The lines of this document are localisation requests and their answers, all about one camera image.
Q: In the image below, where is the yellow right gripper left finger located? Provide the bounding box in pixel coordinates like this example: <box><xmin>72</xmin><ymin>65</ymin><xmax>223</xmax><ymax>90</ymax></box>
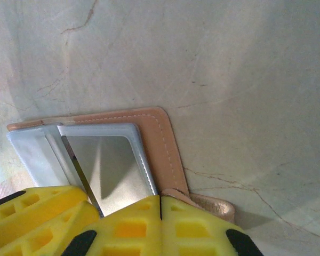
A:
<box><xmin>60</xmin><ymin>195</ymin><xmax>163</xmax><ymax>256</ymax></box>

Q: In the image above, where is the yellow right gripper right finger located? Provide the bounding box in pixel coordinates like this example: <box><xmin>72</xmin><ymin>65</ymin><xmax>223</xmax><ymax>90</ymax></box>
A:
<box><xmin>161</xmin><ymin>196</ymin><xmax>265</xmax><ymax>256</ymax></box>

